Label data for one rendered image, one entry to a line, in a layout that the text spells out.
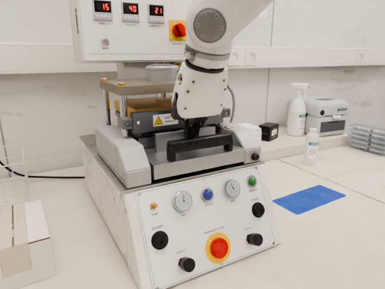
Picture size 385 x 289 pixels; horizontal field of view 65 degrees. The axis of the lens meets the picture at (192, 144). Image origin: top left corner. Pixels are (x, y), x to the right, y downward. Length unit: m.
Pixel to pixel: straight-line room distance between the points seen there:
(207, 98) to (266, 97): 1.07
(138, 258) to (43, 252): 0.19
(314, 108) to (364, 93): 0.78
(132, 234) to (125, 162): 0.13
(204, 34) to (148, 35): 0.45
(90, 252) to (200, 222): 0.26
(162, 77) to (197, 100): 0.18
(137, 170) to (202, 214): 0.17
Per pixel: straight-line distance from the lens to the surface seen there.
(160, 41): 0.91
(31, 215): 0.76
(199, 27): 0.46
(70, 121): 1.25
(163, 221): 0.60
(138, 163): 0.59
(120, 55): 0.87
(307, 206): 0.96
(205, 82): 0.57
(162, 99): 0.76
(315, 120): 1.53
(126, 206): 0.58
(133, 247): 0.59
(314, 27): 1.85
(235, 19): 0.45
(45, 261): 0.68
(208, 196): 0.63
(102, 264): 0.71
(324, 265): 0.73
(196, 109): 0.59
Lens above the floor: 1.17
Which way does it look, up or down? 16 degrees down
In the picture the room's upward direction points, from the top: straight up
